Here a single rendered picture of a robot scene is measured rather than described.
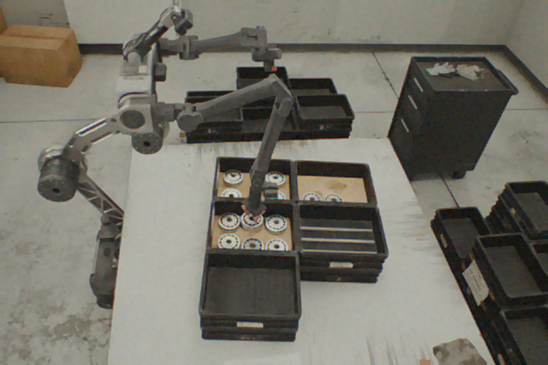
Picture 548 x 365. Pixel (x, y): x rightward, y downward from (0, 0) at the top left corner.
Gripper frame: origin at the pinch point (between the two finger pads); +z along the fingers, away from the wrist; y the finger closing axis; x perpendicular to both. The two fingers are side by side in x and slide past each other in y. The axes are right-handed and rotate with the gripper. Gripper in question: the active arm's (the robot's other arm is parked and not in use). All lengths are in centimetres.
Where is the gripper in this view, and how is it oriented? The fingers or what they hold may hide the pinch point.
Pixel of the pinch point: (252, 217)
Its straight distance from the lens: 215.1
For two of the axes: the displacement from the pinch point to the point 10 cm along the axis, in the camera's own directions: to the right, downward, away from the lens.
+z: -1.1, 7.0, 7.1
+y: -7.1, -5.6, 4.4
